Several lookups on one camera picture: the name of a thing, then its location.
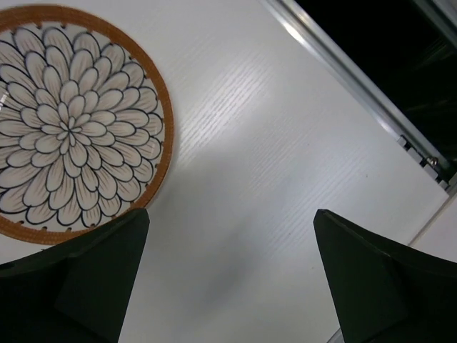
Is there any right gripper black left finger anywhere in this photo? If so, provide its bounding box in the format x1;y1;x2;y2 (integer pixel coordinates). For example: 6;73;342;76
1;209;149;342

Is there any aluminium table edge rail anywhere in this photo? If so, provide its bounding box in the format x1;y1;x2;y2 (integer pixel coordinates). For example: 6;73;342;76
264;1;456;196

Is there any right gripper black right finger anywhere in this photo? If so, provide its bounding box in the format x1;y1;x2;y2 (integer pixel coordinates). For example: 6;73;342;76
313;209;456;342

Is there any flower pattern brown-rimmed plate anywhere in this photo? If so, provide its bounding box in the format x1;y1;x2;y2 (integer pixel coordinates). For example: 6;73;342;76
1;4;174;245

